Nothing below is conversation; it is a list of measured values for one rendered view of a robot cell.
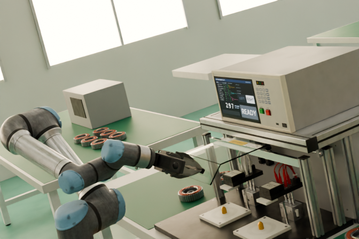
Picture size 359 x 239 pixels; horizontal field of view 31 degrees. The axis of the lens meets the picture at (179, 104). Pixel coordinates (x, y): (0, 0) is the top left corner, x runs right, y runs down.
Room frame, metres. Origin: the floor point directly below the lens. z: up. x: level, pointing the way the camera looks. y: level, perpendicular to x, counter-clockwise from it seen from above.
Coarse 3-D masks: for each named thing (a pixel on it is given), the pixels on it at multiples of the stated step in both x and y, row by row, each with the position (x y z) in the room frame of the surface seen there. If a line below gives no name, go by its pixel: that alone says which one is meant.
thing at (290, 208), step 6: (282, 204) 2.20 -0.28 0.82; (288, 204) 2.19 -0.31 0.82; (300, 204) 2.17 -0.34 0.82; (282, 210) 2.21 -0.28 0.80; (288, 210) 2.17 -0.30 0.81; (294, 210) 2.16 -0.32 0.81; (300, 210) 2.17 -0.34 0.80; (282, 216) 2.22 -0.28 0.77; (288, 216) 2.18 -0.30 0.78; (294, 216) 2.16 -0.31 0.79; (300, 216) 2.17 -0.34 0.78
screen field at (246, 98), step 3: (240, 96) 2.33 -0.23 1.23; (243, 96) 2.31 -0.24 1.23; (246, 96) 2.29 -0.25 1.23; (249, 96) 2.28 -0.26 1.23; (252, 96) 2.26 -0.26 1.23; (240, 99) 2.33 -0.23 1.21; (243, 99) 2.32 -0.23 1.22; (246, 99) 2.30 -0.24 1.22; (249, 99) 2.28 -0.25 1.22; (252, 99) 2.26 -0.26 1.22; (246, 102) 2.30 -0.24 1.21; (249, 102) 2.28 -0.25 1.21; (252, 102) 2.27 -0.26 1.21
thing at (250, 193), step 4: (256, 188) 2.42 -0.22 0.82; (248, 192) 2.40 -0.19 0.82; (252, 192) 2.39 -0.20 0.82; (256, 192) 2.38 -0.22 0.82; (244, 196) 2.43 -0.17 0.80; (248, 196) 2.40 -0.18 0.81; (252, 196) 2.37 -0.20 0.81; (256, 196) 2.38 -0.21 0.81; (244, 200) 2.43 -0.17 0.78; (248, 200) 2.40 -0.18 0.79; (252, 200) 2.38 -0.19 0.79; (252, 204) 2.38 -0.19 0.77; (256, 204) 2.37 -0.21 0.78
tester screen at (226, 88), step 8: (216, 80) 2.46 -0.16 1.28; (224, 80) 2.41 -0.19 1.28; (232, 80) 2.36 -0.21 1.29; (224, 88) 2.42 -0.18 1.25; (232, 88) 2.37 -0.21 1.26; (240, 88) 2.32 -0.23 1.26; (248, 88) 2.27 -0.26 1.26; (224, 96) 2.43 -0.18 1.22; (232, 96) 2.38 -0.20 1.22; (224, 104) 2.44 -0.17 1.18; (240, 104) 2.34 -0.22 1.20; (248, 104) 2.29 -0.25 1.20; (240, 112) 2.35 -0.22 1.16; (256, 120) 2.27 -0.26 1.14
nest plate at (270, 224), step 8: (248, 224) 2.19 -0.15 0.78; (256, 224) 2.18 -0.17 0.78; (264, 224) 2.16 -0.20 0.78; (272, 224) 2.15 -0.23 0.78; (280, 224) 2.13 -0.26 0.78; (240, 232) 2.14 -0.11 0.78; (248, 232) 2.13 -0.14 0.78; (256, 232) 2.11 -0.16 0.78; (264, 232) 2.10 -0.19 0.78; (272, 232) 2.08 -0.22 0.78; (280, 232) 2.08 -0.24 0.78
